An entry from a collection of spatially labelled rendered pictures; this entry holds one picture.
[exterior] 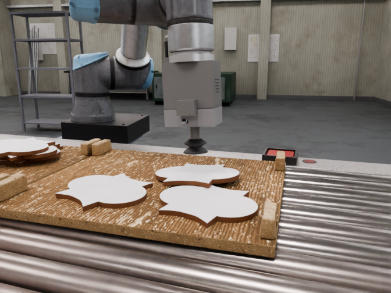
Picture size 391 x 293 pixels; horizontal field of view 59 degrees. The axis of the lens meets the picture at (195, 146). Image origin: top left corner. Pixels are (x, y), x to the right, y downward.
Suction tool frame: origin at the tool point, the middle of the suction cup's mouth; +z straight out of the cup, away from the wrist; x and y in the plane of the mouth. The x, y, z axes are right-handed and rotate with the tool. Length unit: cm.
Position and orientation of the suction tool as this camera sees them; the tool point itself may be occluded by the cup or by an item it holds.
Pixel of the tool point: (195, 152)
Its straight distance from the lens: 60.0
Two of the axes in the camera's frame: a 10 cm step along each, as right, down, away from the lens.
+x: 2.8, -1.8, 9.4
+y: 9.6, 0.1, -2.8
